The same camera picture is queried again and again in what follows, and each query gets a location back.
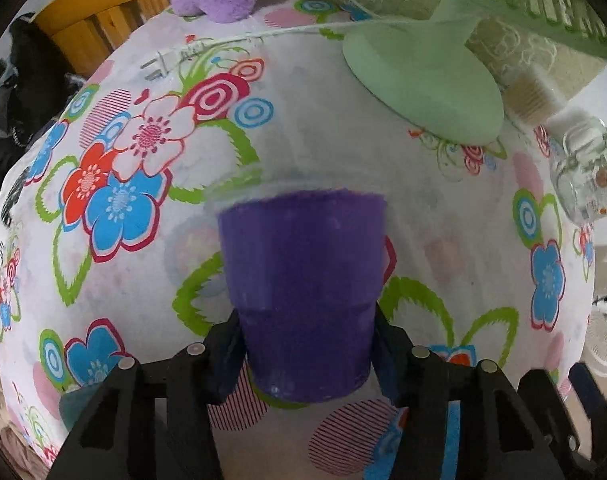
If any purple plastic cup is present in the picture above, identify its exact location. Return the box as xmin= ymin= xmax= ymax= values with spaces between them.
xmin=206 ymin=166 xmax=387 ymax=404

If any teal cup with yellow rim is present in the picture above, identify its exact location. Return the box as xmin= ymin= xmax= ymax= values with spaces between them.
xmin=58 ymin=384 xmax=101 ymax=431

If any blue plastic cup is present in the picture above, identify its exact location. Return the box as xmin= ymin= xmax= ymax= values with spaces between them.
xmin=363 ymin=401 xmax=461 ymax=480

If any white standing fan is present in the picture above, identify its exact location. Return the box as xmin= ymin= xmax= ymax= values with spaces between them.
xmin=582 ymin=263 xmax=607 ymax=378

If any floral tablecloth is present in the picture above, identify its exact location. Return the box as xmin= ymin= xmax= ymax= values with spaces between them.
xmin=0 ymin=0 xmax=595 ymax=463

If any glass mason jar mug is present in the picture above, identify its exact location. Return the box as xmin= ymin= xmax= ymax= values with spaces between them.
xmin=551 ymin=107 xmax=607 ymax=226

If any cotton swab container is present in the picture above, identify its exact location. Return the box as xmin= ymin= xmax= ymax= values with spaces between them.
xmin=502 ymin=64 xmax=567 ymax=129

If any green desk fan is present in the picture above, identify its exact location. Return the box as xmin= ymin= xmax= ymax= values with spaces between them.
xmin=343 ymin=0 xmax=607 ymax=145

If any black clothing pile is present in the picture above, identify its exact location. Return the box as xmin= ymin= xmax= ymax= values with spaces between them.
xmin=0 ymin=13 xmax=86 ymax=189

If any wooden chair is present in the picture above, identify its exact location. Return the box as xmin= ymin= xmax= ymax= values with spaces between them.
xmin=34 ymin=0 xmax=169 ymax=78

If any beige patterned placemat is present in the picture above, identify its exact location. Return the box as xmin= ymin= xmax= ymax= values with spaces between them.
xmin=331 ymin=0 xmax=606 ymax=98

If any white fan power cord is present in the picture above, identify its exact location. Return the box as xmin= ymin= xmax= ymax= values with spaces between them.
xmin=140 ymin=13 xmax=425 ymax=83

